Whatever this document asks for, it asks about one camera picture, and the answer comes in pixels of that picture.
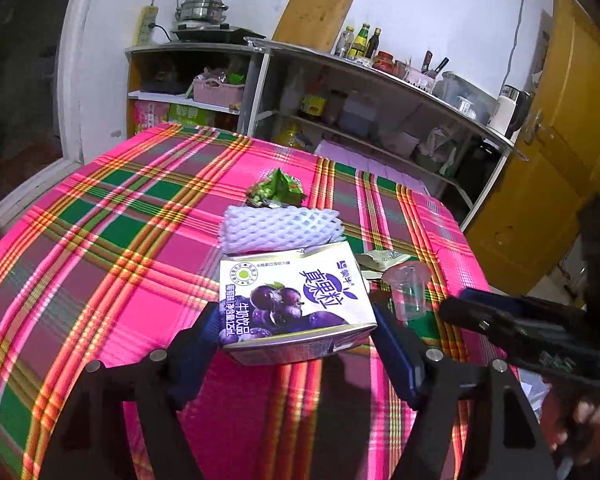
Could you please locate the pink woven basket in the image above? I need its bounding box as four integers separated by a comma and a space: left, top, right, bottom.
193, 76, 245, 106

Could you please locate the pink green plaid tablecloth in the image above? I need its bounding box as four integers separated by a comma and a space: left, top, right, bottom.
0, 122, 523, 480

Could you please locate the clear plastic storage container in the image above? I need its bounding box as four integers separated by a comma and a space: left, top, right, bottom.
440, 71, 496, 121

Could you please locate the black wall cable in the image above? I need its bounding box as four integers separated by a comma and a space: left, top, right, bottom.
501, 0, 528, 88

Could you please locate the metal door handle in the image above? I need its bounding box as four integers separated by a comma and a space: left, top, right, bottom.
522, 109, 556, 144

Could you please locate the black induction cooker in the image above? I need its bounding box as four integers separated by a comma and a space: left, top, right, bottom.
170, 22, 266, 45

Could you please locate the white cylindrical jug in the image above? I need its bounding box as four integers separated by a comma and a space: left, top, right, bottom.
489, 95, 518, 131

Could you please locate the crumpled plastic bag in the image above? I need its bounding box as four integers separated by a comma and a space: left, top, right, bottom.
415, 127, 461, 174

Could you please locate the black steel electric kettle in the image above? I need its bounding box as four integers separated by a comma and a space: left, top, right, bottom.
500, 85, 534, 134

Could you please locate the blue plastic canister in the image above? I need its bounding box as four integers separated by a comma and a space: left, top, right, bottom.
339, 91, 378, 136

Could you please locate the pale green flat packet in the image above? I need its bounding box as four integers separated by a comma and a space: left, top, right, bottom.
355, 251, 421, 281

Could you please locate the metal kitchen counter shelf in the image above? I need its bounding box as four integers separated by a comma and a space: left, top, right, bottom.
242, 35, 531, 231

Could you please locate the green printed carton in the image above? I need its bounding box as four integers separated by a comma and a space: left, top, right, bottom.
167, 104, 216, 129

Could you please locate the clear plastic cup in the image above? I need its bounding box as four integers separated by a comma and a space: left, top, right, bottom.
381, 261, 433, 323

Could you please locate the purple milk drink carton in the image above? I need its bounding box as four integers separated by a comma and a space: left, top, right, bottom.
219, 241, 378, 367

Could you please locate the pink printed carton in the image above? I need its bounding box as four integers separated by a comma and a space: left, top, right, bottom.
132, 100, 169, 133

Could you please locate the yellow power strip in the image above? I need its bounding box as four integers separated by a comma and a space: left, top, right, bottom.
136, 5, 158, 47

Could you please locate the small white shelf unit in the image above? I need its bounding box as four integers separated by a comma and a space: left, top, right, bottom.
125, 42, 263, 138

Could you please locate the steel steamer pot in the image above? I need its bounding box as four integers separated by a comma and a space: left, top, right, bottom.
175, 0, 229, 23

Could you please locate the yellow wooden door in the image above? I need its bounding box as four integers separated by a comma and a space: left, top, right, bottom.
462, 0, 600, 296

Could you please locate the wooden cutting board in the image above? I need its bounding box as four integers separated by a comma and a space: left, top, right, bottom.
271, 0, 356, 41

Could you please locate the green crumpled wrapper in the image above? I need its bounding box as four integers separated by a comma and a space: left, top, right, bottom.
246, 167, 308, 208

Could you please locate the white foam fruit net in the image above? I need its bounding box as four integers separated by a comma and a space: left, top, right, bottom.
223, 204, 344, 257

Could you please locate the clear plastic bottle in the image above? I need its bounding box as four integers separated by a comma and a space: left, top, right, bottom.
336, 26, 356, 58

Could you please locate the person's right hand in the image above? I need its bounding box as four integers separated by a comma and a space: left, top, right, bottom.
562, 384, 600, 467

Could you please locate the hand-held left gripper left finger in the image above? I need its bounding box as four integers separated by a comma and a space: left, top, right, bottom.
37, 304, 224, 480

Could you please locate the pink knife holder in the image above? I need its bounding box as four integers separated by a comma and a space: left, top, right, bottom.
405, 67, 438, 94

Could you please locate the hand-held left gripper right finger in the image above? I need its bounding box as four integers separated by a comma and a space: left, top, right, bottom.
371, 302, 556, 480

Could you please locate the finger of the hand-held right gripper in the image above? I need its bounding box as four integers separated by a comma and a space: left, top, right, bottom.
460, 287, 556, 317
439, 296, 531, 361

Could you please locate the yellow label oil bottle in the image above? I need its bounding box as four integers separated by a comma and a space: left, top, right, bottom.
350, 22, 372, 58

